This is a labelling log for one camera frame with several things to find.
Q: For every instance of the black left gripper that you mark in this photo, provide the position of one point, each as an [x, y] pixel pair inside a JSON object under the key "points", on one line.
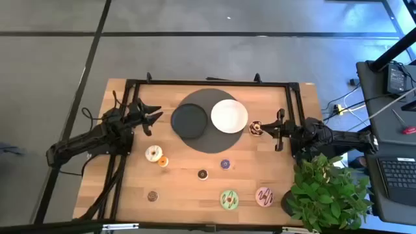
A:
{"points": [[138, 113]]}

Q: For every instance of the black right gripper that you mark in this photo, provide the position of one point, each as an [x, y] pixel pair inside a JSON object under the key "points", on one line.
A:
{"points": [[287, 130]]}

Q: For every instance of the large chocolate frosted donut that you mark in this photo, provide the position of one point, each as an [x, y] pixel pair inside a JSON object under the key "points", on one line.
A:
{"points": [[253, 130]]}

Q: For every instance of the large white frosted donut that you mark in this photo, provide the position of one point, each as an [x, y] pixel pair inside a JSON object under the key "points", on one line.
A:
{"points": [[150, 156]]}

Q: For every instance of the small orange frosted donut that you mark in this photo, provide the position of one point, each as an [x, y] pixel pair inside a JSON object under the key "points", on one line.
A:
{"points": [[160, 163]]}

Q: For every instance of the large pink donut chocolate drizzle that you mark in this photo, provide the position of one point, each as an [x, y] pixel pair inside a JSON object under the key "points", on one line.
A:
{"points": [[259, 201]]}

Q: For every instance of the small dark chocolate frosted donut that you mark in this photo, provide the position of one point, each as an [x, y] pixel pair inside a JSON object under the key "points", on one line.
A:
{"points": [[200, 177]]}

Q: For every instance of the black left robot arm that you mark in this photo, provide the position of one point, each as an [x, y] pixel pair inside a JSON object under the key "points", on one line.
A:
{"points": [[84, 141]]}

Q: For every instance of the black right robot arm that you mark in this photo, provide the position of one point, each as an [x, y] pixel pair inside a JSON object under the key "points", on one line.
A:
{"points": [[338, 138]]}

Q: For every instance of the black round plate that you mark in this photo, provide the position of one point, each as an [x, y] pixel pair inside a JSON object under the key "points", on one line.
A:
{"points": [[189, 122]]}

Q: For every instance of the white round plate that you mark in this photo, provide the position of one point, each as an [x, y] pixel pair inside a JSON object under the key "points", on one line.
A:
{"points": [[229, 116]]}

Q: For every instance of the small blue sprinkled donut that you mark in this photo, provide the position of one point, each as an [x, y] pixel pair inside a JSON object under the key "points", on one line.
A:
{"points": [[223, 166]]}

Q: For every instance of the round dark grey woven placemat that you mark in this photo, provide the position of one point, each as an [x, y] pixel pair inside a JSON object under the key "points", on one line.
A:
{"points": [[211, 143]]}

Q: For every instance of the yellow power plug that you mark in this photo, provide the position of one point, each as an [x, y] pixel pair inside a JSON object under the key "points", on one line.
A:
{"points": [[339, 109]]}

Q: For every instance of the black plant pot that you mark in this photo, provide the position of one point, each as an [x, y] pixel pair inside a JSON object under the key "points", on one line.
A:
{"points": [[285, 203]]}

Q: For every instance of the small brown sprinkled donut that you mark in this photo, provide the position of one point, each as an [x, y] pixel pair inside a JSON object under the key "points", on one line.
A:
{"points": [[149, 198]]}

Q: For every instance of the green leafy plant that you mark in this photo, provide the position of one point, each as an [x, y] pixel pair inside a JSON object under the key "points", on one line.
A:
{"points": [[325, 195]]}

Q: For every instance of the large green frosted donut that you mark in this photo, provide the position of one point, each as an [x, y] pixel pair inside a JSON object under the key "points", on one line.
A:
{"points": [[224, 204]]}

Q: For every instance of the grey side desk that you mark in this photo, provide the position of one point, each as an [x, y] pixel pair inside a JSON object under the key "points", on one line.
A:
{"points": [[383, 143]]}

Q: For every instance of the black power adapter box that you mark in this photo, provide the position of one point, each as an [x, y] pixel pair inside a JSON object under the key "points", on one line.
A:
{"points": [[396, 79]]}

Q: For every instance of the black laptop keyboard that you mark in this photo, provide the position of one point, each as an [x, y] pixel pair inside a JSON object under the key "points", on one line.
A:
{"points": [[399, 178]]}

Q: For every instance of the black diagonal pole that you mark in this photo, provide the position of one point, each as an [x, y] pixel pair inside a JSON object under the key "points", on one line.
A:
{"points": [[395, 50]]}

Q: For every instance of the black metal table frame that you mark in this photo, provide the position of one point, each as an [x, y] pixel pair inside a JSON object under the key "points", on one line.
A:
{"points": [[211, 82]]}

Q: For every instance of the black horizontal frame beam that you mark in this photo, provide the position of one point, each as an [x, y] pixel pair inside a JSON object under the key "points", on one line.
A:
{"points": [[182, 226]]}

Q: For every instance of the silver metal bracket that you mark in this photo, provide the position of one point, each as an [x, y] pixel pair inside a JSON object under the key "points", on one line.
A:
{"points": [[120, 226]]}

